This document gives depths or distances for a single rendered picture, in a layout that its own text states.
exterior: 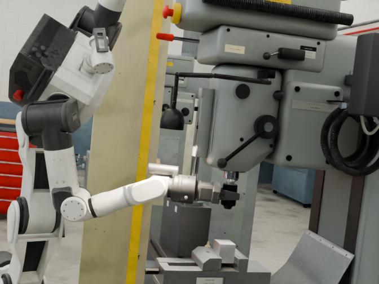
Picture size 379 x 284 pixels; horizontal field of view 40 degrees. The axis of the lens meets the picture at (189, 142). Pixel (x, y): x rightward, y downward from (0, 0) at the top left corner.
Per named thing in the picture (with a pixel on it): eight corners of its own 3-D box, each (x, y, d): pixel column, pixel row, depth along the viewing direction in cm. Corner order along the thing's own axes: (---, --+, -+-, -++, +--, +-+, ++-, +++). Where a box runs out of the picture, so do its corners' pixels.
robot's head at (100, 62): (86, 76, 164) (97, 61, 158) (82, 49, 168) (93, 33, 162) (105, 79, 168) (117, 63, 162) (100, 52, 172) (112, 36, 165)
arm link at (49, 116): (30, 152, 157) (23, 107, 154) (41, 146, 166) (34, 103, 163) (68, 149, 156) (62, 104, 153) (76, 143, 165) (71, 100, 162)
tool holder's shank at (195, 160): (188, 181, 199) (192, 152, 199) (196, 182, 200) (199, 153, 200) (190, 183, 196) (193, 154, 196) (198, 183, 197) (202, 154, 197)
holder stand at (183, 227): (176, 256, 192) (181, 203, 191) (159, 240, 213) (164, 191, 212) (206, 256, 197) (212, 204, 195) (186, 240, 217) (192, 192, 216)
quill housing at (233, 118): (214, 171, 151) (226, 61, 149) (195, 162, 171) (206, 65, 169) (274, 176, 156) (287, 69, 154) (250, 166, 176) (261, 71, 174)
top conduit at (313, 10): (203, 1, 140) (205, -12, 139) (199, 4, 144) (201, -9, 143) (353, 25, 151) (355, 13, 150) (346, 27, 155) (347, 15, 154)
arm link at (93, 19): (95, -7, 185) (83, 27, 191) (87, -2, 177) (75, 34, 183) (125, 8, 186) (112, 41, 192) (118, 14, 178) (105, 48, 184)
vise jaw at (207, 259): (202, 270, 156) (203, 257, 156) (190, 257, 168) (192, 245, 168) (220, 270, 158) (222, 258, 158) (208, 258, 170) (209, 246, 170)
